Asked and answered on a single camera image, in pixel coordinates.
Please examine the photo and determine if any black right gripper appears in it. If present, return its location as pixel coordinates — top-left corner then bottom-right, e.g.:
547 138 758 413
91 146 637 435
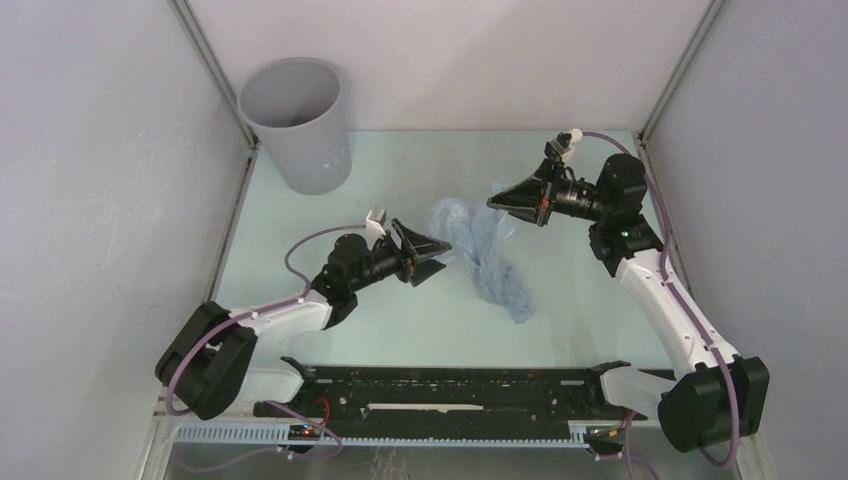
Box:
489 157 611 227

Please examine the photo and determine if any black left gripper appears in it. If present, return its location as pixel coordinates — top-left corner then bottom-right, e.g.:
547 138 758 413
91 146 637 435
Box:
349 219 450 293

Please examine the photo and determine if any translucent blue trash bag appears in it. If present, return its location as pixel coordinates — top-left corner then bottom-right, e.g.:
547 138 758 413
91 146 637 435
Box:
429 198 536 324

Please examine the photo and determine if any grey plastic trash bin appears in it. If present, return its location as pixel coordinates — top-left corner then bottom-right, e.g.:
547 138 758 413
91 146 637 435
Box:
237 57 352 196

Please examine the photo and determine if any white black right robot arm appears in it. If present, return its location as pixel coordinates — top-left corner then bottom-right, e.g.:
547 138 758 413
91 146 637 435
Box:
487 154 770 452

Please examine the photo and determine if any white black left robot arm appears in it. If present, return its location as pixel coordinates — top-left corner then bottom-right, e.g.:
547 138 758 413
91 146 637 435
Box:
154 210 452 420

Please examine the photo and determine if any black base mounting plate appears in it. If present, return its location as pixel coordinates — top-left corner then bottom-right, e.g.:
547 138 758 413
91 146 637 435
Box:
288 366 626 442

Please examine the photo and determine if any small electronics board with LEDs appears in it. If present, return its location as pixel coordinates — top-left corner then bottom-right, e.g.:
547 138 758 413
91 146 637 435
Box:
287 425 321 441

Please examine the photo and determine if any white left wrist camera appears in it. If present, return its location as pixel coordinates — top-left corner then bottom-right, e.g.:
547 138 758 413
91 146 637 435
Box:
364 207 387 240

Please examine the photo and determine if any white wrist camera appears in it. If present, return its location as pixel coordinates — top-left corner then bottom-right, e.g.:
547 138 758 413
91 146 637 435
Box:
544 128 584 164
364 207 387 240

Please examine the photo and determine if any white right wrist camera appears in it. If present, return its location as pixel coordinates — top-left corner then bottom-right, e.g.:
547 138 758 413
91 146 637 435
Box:
544 128 584 164

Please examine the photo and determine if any light blue cable duct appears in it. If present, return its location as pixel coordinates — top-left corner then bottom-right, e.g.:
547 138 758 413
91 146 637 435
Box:
173 423 591 450

